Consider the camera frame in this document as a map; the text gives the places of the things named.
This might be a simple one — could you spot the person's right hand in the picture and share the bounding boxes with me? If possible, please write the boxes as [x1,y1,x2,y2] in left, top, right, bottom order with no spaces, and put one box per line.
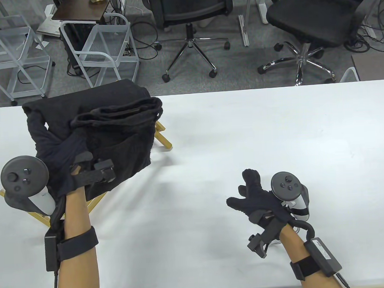
[225,167,298,232]

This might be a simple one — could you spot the person's left hand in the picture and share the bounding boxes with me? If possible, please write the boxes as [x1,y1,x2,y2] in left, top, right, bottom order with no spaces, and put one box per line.
[36,133,94,199]

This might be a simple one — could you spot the grey handheld controller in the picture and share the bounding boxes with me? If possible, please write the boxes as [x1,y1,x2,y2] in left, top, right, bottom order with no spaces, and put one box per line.
[270,171,311,223]
[0,155,57,218]

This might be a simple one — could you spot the black trousers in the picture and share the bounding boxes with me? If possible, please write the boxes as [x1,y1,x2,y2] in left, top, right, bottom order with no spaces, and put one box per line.
[21,78,167,204]

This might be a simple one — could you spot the wooden book rack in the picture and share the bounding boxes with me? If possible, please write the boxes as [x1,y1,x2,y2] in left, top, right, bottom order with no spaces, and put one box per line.
[0,120,176,230]

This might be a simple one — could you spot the person's left forearm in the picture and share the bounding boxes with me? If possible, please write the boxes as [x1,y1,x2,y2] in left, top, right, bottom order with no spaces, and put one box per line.
[52,186,100,288]

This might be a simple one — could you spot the black labelled forearm sensor box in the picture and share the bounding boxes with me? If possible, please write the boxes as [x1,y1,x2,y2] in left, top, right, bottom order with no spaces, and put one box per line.
[303,236,344,278]

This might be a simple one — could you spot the black forearm sensor box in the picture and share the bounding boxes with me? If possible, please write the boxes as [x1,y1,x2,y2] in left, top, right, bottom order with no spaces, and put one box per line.
[44,227,59,272]

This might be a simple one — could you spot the black computer tower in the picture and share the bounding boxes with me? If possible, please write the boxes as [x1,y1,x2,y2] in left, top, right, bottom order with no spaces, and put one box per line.
[64,23,91,77]

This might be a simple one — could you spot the grey metal trolley cart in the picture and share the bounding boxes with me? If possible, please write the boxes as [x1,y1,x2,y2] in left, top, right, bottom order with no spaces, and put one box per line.
[60,12,141,90]
[0,13,57,106]

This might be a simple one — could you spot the white paper stack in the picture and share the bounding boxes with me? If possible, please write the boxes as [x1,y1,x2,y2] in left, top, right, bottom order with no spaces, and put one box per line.
[35,16,62,38]

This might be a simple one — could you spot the white plastic piece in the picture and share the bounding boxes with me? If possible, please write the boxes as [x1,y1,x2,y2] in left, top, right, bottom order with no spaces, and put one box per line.
[339,67,359,82]

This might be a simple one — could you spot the dark brown side table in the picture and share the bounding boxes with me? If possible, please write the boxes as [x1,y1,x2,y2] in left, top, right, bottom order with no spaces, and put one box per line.
[51,0,117,23]

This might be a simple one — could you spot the brown desk corner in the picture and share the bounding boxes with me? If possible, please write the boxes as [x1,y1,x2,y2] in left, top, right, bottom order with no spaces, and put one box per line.
[351,53,384,82]

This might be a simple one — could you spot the black padded office chair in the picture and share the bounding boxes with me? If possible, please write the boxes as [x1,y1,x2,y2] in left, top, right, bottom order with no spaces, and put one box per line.
[254,0,384,88]

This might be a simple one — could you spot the white desk leg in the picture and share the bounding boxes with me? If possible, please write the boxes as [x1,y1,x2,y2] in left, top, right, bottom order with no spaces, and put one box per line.
[237,0,269,47]

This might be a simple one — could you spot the white power strip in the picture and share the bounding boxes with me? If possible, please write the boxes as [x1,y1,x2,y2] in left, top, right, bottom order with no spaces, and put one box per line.
[363,24,378,39]

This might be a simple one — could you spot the black mesh office chair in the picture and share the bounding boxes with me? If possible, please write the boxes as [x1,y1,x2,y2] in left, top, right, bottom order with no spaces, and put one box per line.
[140,0,236,84]

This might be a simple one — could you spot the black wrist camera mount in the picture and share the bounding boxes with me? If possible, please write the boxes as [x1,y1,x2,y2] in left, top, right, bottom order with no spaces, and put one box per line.
[245,210,293,260]
[70,150,117,188]

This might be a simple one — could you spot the black glove cable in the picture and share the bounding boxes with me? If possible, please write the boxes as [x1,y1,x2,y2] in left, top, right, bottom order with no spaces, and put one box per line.
[48,194,67,232]
[291,218,316,242]

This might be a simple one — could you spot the black forearm strap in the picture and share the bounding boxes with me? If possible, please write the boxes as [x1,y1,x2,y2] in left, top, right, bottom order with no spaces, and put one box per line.
[56,226,100,262]
[289,255,324,282]

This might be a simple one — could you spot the black floor cable bunch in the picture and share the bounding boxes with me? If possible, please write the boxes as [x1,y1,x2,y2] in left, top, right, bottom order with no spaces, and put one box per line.
[129,20,163,61]
[344,23,384,53]

